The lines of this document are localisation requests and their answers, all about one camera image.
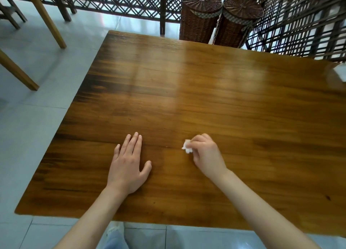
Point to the person's right hand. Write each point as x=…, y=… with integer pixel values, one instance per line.
x=209, y=157

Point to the person's left hand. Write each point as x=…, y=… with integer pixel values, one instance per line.
x=127, y=170

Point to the white napkin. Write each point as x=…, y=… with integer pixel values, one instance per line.
x=187, y=146

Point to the white paper napkin pack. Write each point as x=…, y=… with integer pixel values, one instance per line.
x=342, y=73

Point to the person's left forearm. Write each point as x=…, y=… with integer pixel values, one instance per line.
x=89, y=221

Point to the person's right forearm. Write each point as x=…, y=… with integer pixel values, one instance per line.
x=262, y=211

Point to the dark wooden table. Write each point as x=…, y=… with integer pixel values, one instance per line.
x=216, y=94

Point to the brown wicker lidded basket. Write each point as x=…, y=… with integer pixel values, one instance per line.
x=235, y=24
x=198, y=19

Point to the dark wooden lattice screen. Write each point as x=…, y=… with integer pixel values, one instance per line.
x=162, y=13
x=297, y=27

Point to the light wooden table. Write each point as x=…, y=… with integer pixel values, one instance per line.
x=43, y=19

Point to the dark wooden stool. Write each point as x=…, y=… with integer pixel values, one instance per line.
x=10, y=10

